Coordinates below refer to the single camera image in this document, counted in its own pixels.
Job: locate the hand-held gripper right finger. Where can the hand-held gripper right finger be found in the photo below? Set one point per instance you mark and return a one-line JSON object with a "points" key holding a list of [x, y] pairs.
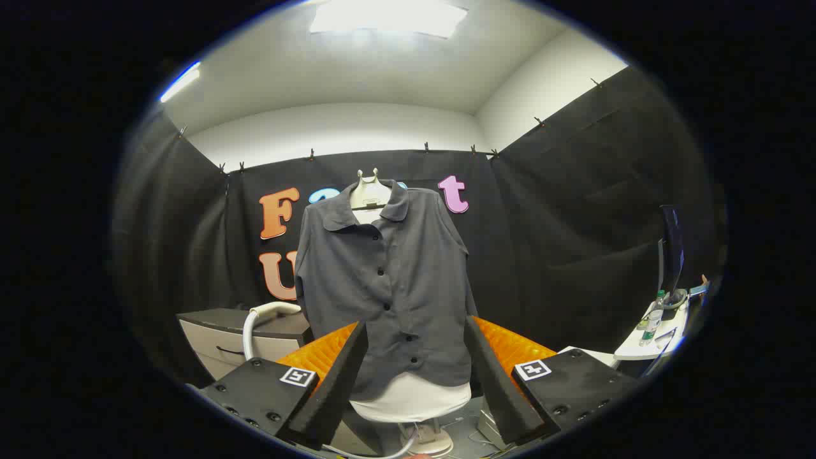
{"points": [[503, 395]]}

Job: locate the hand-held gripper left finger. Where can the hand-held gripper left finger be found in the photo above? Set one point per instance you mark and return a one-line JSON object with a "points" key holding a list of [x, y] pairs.
{"points": [[335, 395]]}

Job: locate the dark grey button shirt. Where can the dark grey button shirt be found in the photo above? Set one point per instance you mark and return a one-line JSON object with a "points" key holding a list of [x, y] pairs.
{"points": [[395, 287]]}

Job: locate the white mannequin torso stand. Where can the white mannequin torso stand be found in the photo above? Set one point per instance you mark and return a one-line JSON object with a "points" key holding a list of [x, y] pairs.
{"points": [[408, 398]]}

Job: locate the grey drawer cabinet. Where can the grey drawer cabinet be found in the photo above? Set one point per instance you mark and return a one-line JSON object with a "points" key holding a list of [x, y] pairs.
{"points": [[210, 341]]}

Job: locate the small white table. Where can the small white table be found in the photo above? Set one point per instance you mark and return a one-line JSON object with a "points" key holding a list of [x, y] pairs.
{"points": [[637, 347]]}

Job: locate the clear plastic bottle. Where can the clear plastic bottle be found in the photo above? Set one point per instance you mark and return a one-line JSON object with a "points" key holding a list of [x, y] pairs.
{"points": [[651, 322]]}

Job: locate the black backdrop cloth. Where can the black backdrop cloth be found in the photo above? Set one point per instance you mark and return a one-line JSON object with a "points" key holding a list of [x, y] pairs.
{"points": [[554, 223]]}

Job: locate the black monitor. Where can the black monitor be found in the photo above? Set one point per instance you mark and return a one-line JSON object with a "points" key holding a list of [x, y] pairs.
{"points": [[672, 248]]}

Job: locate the narrow ceiling light strip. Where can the narrow ceiling light strip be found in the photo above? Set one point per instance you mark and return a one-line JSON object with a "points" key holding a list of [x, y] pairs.
{"points": [[180, 81]]}

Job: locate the rectangular ceiling light panel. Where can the rectangular ceiling light panel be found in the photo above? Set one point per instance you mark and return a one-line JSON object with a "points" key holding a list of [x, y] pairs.
{"points": [[389, 16]]}

